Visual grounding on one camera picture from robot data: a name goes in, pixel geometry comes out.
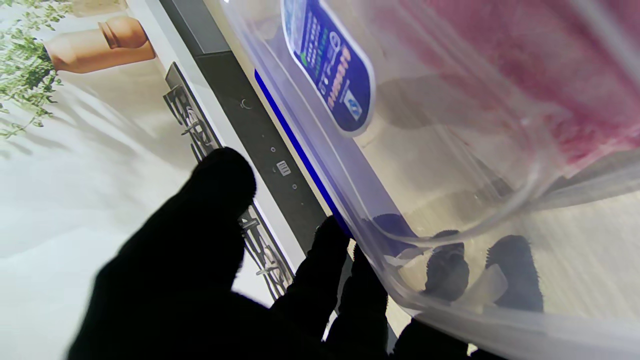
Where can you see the stack of raw bacon slices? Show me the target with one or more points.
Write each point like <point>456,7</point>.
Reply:
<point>525,60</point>

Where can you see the printed large potted plant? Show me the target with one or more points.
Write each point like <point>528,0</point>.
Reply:
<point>100,47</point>

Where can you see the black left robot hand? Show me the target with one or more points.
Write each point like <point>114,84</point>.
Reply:
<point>175,280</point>

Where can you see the printed gas stove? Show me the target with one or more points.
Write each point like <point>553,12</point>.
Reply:
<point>195,125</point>

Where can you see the clear plastic food container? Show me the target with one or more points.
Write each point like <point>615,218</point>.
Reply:
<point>500,330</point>

